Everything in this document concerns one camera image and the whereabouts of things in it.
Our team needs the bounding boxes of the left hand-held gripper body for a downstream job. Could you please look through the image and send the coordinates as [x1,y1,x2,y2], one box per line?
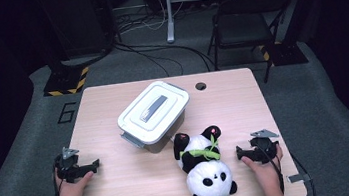
[51,144,89,186]

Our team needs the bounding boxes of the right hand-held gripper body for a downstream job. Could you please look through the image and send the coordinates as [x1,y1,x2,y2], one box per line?
[246,127,283,166]

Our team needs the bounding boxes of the panda plush toy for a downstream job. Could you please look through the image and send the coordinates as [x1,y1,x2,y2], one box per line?
[170,122,240,196]

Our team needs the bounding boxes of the clear plastic storage box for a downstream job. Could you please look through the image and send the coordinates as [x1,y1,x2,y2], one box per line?
[118,110,192,159]

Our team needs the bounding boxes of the person's left hand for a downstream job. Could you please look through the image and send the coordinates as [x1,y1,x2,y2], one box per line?
[53,169,98,196]

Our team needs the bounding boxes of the person's right hand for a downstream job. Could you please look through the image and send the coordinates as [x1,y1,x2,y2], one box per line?
[238,143,290,196]

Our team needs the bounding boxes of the grey tape strip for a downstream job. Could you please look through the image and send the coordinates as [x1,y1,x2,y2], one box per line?
[286,171,312,185]

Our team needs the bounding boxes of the black yellow striped stand base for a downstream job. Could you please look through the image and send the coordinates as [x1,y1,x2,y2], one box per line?
[39,64,93,98]
[258,37,310,69]

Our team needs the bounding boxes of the black folding chair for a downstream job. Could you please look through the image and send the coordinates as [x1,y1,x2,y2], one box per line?
[200,0,303,90]

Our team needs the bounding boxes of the dark cabinet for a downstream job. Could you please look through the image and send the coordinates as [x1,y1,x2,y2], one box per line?
[34,0,122,66]

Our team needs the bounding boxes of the white metal stand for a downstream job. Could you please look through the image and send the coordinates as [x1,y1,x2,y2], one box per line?
[162,0,253,44]

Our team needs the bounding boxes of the left hand-held gripper cable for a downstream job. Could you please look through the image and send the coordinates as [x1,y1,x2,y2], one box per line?
[50,162,66,196]

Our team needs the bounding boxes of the hand-held gripper cable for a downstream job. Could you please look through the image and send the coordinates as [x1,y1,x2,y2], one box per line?
[50,162,66,196]
[258,143,287,196]

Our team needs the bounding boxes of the right hand-held gripper cable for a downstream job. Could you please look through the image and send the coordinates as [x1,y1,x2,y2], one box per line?
[258,143,287,196]

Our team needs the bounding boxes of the black cable at table edge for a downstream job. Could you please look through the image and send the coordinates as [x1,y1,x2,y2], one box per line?
[289,150,317,196]

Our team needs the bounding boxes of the black table cable grommet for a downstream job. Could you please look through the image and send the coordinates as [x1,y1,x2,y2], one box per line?
[194,81,209,92]

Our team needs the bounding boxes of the black floor cables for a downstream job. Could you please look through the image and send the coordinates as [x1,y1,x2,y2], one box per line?
[107,2,218,85]

